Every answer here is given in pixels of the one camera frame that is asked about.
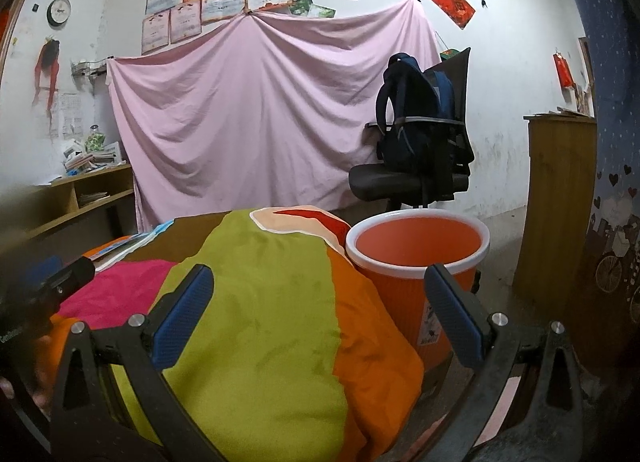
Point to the small green box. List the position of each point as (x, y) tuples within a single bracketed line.
[(450, 54)]

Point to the red paper wall decoration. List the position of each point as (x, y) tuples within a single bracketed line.
[(452, 5)]

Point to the glass jar with green contents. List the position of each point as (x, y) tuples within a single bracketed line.
[(95, 138)]

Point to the blue cover book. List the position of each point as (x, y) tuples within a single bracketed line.
[(125, 244)]

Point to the wall calendar sheets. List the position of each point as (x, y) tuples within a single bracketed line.
[(67, 115)]

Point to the pink hanging sheet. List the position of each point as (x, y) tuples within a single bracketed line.
[(250, 107)]

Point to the dark blue backpack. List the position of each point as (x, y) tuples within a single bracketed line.
[(415, 142)]

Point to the person's left hand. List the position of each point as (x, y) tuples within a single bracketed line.
[(42, 372)]

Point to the green photo cards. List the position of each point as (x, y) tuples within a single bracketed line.
[(312, 9)]

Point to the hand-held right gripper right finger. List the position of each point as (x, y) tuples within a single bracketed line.
[(456, 312)]

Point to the colourful patchwork blanket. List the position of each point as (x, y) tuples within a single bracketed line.
[(260, 317)]

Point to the blue patterned curtain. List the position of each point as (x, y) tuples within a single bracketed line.
[(610, 92)]

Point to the red hanging wall ornament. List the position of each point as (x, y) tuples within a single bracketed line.
[(47, 62)]

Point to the round wall clock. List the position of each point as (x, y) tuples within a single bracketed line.
[(59, 11)]

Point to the orange bucket with white rim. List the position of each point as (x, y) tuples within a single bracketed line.
[(415, 242)]

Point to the red hanging envelope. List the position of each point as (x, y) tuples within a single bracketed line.
[(563, 70)]

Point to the wooden shelf unit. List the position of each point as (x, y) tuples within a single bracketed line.
[(65, 192)]

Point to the black office chair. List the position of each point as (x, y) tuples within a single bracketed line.
[(385, 182)]

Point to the metal wall rack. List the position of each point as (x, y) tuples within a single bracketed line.
[(90, 67)]

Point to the stack of books and papers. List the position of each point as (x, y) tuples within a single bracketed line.
[(92, 160)]

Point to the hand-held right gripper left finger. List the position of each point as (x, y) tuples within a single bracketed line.
[(182, 312)]

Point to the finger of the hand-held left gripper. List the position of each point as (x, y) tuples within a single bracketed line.
[(70, 277), (42, 269)]

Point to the wooden cabinet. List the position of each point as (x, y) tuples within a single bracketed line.
[(555, 192)]

